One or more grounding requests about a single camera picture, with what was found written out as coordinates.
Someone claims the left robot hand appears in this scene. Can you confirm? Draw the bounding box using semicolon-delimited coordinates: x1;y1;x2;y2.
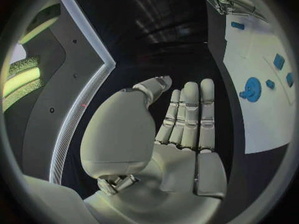
80;76;228;224

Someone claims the white task board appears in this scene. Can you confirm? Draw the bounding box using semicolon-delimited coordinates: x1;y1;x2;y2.
222;12;297;155

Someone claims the blue block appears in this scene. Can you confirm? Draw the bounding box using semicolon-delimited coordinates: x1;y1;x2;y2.
230;21;246;30
285;72;295;88
273;53;286;70

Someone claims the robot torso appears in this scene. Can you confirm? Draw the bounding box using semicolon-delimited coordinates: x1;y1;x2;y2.
2;0;117;186

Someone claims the blue gear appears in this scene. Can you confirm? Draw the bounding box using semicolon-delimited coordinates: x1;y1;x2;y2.
244;77;262;103

